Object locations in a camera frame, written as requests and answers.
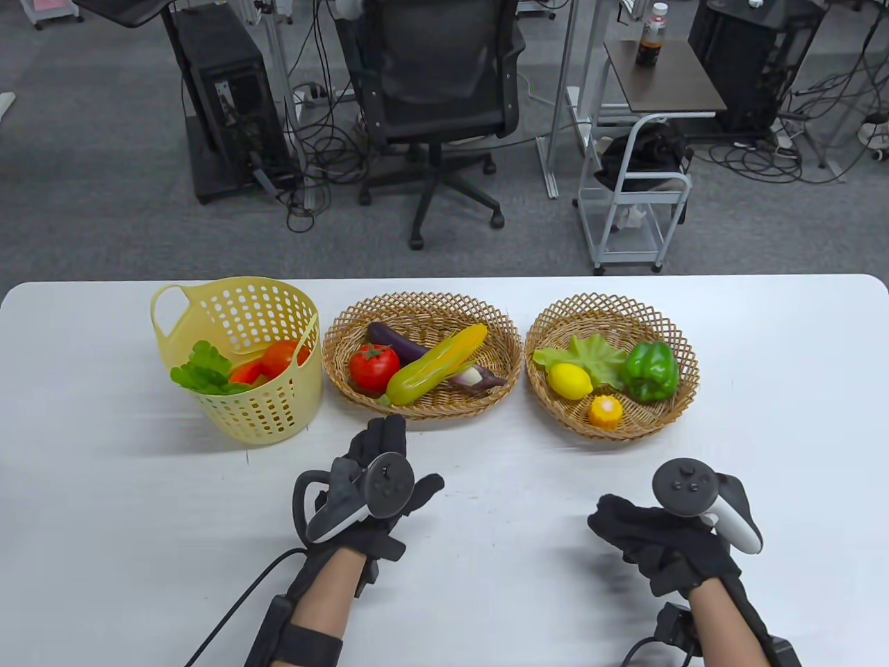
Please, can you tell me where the person's left hand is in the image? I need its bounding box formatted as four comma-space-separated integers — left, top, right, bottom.
306, 415, 445, 600

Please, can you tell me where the person's right hand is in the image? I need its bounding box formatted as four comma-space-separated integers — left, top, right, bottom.
588, 493, 742, 598

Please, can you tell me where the grey white hand controller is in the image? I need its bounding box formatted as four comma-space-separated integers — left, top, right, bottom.
651, 459, 763, 555

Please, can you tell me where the red tomato object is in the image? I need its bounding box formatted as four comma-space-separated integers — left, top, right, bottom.
349, 343, 401, 395

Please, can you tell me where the yellow corn cob object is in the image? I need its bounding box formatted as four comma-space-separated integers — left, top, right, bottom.
379, 324, 489, 407

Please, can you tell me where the purple eggplant object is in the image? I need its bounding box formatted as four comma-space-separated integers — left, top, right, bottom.
367, 322, 508, 397

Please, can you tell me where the yellow plastic basket container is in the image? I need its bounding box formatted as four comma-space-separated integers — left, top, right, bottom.
151, 277, 324, 449

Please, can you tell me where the orange fruit object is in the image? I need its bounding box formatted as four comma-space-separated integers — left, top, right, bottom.
262, 340, 311, 379

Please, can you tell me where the round wicker basket container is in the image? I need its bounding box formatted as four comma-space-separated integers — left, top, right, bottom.
525, 293, 701, 442

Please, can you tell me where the oval wicker basket container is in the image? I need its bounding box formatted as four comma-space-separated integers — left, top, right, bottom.
322, 292, 524, 420

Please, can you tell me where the small corn piece object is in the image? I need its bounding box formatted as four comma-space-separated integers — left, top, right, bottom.
589, 394, 624, 428

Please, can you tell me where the green bell pepper object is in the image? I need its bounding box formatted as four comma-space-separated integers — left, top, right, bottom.
622, 341, 680, 404

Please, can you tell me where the orange carrot object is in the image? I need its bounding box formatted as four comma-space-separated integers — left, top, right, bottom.
170, 340, 268, 397

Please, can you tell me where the yellow lemon object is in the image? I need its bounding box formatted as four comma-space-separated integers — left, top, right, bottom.
548, 362, 593, 401

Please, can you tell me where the green lettuce leaf object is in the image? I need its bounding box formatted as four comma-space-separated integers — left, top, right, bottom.
533, 334, 629, 391

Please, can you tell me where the person's right forearm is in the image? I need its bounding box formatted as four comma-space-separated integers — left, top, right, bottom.
688, 573, 775, 667

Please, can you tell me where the person's left forearm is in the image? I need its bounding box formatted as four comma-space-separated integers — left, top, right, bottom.
271, 549, 362, 667

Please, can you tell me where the black left wrist band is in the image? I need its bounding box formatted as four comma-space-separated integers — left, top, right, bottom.
278, 622, 344, 667

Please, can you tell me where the black left sensor box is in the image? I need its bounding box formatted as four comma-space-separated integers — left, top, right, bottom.
243, 594, 294, 667

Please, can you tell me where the white power strip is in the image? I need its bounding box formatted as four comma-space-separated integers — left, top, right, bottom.
292, 82, 356, 106

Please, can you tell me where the white rolling cart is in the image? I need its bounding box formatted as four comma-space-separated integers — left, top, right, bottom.
573, 113, 694, 275

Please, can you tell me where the black office chair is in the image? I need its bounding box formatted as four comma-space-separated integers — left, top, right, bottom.
337, 0, 526, 251

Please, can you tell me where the black computer tower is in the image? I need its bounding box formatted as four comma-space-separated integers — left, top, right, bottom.
688, 0, 827, 133
161, 3, 296, 206

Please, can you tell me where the black bag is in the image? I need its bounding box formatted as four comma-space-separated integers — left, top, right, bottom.
596, 122, 694, 194

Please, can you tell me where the brown side table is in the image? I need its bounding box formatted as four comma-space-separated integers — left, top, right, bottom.
603, 38, 728, 115

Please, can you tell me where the dark drink bottle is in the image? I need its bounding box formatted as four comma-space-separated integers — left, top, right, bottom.
635, 2, 669, 69

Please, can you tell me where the black desk top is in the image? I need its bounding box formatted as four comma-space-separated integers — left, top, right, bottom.
73, 0, 174, 28

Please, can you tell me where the white pink cart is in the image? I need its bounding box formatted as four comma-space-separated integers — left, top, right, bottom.
19, 0, 84, 30

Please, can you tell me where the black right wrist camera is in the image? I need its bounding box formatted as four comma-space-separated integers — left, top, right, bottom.
655, 602, 701, 654

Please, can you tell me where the black right glove cable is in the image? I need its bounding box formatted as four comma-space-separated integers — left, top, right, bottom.
620, 636, 699, 667

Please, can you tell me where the black glove cable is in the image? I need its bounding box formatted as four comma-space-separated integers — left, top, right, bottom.
184, 547, 310, 667
620, 636, 699, 667

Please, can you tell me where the black left glove cable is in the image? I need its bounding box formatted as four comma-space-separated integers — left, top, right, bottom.
184, 547, 310, 667

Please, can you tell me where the black floor cable tangle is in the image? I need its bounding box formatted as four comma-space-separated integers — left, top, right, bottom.
278, 0, 369, 233
695, 0, 889, 185

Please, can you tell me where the white desk leg frame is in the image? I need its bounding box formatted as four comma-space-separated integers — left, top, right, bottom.
536, 0, 626, 200

